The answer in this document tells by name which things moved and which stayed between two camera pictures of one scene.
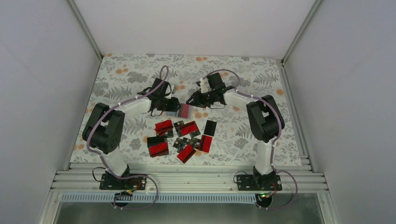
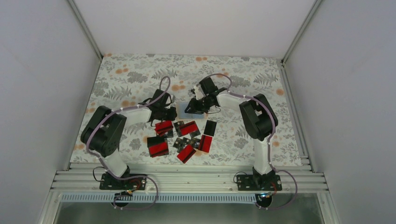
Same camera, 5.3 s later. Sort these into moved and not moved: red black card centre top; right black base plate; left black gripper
Moved: left black gripper
Not moved: red black card centre top; right black base plate
